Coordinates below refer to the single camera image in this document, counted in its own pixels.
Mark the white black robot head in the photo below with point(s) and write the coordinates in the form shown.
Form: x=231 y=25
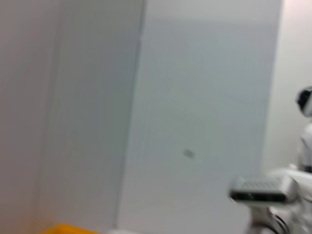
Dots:
x=306 y=102

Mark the yellow plastic bin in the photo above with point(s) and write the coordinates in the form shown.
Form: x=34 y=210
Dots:
x=70 y=230

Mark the white humanoid robot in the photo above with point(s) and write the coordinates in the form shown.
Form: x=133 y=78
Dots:
x=307 y=146

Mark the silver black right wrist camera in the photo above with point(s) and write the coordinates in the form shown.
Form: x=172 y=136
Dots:
x=263 y=190

